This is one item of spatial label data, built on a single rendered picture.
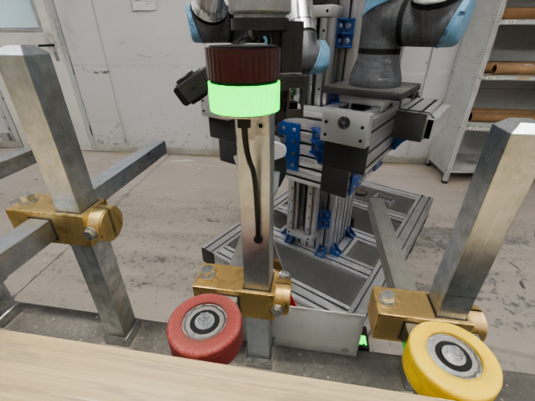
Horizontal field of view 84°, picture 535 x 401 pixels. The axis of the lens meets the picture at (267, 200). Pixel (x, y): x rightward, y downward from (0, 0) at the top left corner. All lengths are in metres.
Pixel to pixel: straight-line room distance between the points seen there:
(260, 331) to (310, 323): 0.09
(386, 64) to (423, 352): 0.77
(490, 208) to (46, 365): 0.46
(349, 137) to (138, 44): 2.77
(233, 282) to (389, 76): 0.73
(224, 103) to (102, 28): 3.30
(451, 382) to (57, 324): 0.63
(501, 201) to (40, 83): 0.49
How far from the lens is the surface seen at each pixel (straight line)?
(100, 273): 0.52
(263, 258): 0.38
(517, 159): 0.36
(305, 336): 0.55
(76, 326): 0.70
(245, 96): 0.24
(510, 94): 3.54
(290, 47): 0.41
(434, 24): 0.90
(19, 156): 0.79
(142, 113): 3.50
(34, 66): 0.42
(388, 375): 0.58
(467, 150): 3.56
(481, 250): 0.40
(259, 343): 0.51
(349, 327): 0.53
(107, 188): 0.57
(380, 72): 0.95
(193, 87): 0.40
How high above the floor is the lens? 1.18
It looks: 29 degrees down
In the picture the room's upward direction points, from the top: straight up
